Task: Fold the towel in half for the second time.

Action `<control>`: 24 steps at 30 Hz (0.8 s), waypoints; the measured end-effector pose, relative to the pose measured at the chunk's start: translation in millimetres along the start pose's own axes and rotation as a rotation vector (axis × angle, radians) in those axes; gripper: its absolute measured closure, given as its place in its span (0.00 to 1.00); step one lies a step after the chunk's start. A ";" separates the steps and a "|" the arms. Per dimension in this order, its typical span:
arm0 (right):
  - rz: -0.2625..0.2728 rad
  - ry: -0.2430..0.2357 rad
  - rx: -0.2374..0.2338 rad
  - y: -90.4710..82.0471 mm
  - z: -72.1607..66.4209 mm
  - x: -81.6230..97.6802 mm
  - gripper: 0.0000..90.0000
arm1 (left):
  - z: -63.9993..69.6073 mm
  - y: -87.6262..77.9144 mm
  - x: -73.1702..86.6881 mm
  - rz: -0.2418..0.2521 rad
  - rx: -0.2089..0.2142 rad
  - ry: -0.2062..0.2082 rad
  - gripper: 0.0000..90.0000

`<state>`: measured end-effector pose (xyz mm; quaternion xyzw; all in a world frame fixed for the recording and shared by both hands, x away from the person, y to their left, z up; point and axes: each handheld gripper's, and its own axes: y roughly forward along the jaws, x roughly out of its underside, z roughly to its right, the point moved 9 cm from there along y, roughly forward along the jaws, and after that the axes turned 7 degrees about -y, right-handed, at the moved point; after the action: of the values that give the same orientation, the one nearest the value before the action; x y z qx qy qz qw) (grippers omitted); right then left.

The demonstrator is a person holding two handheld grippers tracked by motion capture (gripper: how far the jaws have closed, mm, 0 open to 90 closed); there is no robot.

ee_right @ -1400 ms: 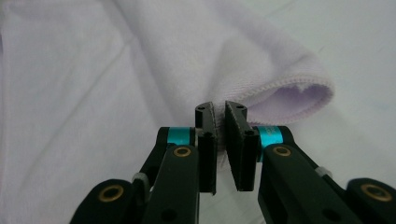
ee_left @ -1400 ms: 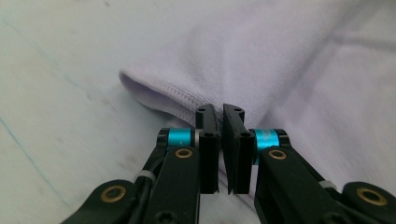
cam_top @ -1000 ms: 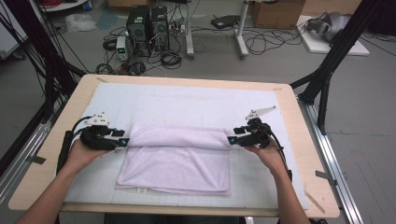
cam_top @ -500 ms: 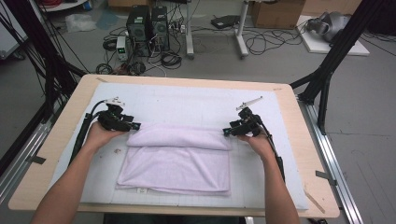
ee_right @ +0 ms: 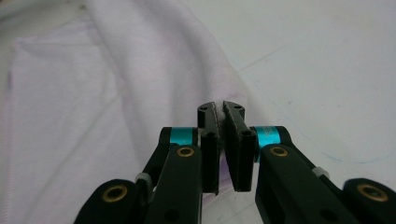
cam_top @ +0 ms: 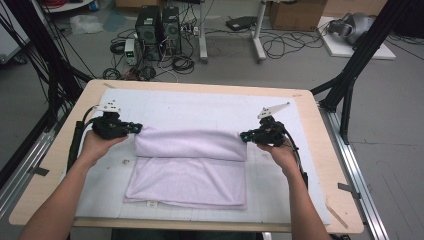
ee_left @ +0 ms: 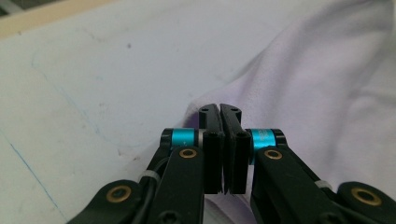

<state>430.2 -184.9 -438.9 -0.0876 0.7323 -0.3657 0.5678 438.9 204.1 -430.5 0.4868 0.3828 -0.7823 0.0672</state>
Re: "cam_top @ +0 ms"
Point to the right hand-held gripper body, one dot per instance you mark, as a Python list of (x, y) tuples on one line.
[(271, 133)]

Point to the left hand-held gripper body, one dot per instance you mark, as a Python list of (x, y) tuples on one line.
[(108, 128)]

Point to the light purple printed towel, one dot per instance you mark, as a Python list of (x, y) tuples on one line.
[(190, 173)]

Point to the person's left hand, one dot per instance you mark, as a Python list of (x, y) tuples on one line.
[(95, 146)]

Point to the person's right hand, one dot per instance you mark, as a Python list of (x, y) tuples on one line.
[(285, 156)]

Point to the white grid mat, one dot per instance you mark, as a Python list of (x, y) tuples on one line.
[(200, 106)]

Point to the white power supply box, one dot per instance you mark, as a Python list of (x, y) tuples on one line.
[(130, 50)]

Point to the black tape piece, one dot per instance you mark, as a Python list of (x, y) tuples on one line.
[(38, 171), (348, 189)]

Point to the large black computer tower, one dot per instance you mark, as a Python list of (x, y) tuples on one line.
[(148, 30)]

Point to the white desk leg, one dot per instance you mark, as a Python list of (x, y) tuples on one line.
[(259, 33), (202, 33)]

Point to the slim black computer tower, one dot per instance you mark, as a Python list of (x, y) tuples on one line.
[(171, 30)]

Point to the thin wooden stick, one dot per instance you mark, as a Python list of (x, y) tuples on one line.
[(336, 216)]

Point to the clear plastic bag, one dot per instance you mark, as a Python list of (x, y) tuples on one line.
[(85, 24)]

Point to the teal floor sheet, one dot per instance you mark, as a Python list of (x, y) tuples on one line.
[(115, 20)]

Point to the white floor board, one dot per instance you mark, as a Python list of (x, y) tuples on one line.
[(340, 50)]

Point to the black flat device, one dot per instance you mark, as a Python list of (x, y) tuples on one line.
[(240, 23)]

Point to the brown cardboard box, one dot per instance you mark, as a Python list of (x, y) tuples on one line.
[(296, 15)]

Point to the grey helmet-shaped device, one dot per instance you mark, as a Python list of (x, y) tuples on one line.
[(355, 26)]

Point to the aluminium rail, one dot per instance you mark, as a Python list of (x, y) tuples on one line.
[(30, 156), (356, 173)]

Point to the black metal frame stand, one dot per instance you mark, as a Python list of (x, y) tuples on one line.
[(40, 40), (363, 50)]

